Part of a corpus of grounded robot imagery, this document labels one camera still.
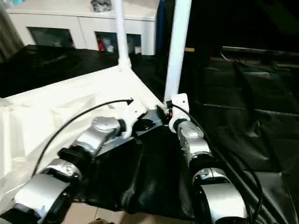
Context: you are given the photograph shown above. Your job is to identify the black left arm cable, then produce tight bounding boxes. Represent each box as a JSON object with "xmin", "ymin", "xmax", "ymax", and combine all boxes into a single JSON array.
[{"xmin": 30, "ymin": 99, "xmax": 134, "ymax": 178}]

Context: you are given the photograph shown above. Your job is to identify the white cabinet with glass doors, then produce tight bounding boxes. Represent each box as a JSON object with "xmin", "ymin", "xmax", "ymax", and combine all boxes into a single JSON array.
[{"xmin": 7, "ymin": 0, "xmax": 158, "ymax": 56}]

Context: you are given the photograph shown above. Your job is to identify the white plastic table top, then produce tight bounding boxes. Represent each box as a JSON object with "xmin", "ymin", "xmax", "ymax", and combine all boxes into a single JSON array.
[{"xmin": 0, "ymin": 64, "xmax": 165, "ymax": 199}]

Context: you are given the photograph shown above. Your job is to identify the grey metal clutter object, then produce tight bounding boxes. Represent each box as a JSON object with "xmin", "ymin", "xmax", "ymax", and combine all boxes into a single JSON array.
[{"xmin": 91, "ymin": 0, "xmax": 113, "ymax": 12}]

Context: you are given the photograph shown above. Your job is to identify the small red bottle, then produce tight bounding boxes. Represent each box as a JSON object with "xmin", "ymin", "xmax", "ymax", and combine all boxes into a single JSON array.
[{"xmin": 97, "ymin": 36, "xmax": 106, "ymax": 51}]

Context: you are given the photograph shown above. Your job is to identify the white plastic table leg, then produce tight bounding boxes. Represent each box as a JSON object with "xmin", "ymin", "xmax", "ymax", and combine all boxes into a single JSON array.
[
  {"xmin": 114, "ymin": 0, "xmax": 132, "ymax": 71},
  {"xmin": 164, "ymin": 0, "xmax": 192, "ymax": 105}
]

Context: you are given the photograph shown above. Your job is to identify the glossy black mat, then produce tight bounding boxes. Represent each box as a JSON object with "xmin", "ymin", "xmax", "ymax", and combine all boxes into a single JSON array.
[{"xmin": 0, "ymin": 44, "xmax": 299, "ymax": 222}]

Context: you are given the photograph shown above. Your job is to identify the grey curtain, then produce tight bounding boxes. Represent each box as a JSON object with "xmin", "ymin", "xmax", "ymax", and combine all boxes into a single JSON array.
[{"xmin": 0, "ymin": 0, "xmax": 25, "ymax": 61}]

